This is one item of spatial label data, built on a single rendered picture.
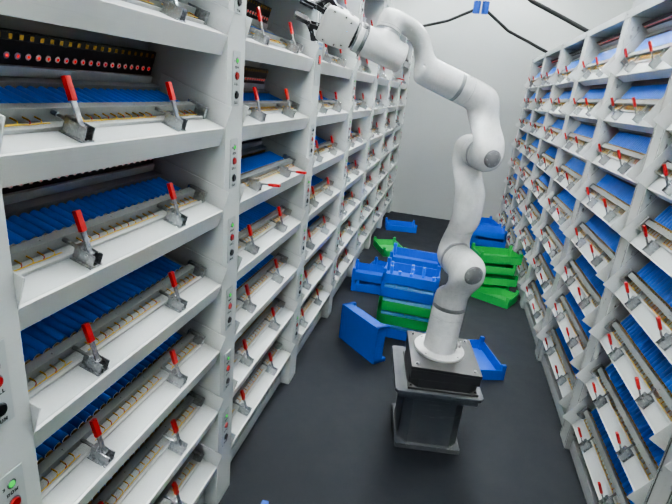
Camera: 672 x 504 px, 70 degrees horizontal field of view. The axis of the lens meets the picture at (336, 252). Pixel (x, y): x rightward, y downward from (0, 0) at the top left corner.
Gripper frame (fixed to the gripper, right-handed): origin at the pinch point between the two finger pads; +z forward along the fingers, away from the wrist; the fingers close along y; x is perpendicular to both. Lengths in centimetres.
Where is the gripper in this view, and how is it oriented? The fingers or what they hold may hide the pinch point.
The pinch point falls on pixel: (304, 10)
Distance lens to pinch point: 148.9
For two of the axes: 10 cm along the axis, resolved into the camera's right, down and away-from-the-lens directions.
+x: 0.3, -7.2, 7.0
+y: -4.3, 6.2, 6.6
